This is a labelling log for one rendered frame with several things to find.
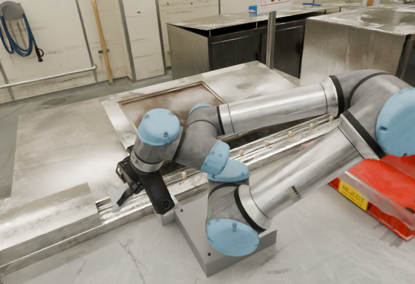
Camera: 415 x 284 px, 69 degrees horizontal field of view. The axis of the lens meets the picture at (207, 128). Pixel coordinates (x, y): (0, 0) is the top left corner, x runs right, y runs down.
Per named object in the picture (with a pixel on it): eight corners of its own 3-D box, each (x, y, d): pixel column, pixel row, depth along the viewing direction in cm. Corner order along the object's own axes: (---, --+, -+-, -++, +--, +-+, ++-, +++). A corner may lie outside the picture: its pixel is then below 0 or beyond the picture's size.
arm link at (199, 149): (230, 129, 70) (185, 113, 68) (233, 157, 60) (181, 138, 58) (216, 155, 74) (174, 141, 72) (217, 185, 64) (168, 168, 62)
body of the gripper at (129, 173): (138, 160, 83) (146, 136, 74) (157, 183, 81) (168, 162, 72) (113, 174, 78) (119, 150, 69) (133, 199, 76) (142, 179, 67)
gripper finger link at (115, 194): (102, 198, 81) (123, 175, 79) (115, 215, 80) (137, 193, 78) (94, 200, 78) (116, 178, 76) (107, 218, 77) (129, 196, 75)
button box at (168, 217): (162, 234, 104) (157, 211, 98) (153, 220, 110) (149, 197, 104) (183, 225, 107) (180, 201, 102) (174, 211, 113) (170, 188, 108)
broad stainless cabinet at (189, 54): (212, 126, 330) (207, 29, 280) (172, 95, 410) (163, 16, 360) (334, 86, 409) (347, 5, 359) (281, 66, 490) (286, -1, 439)
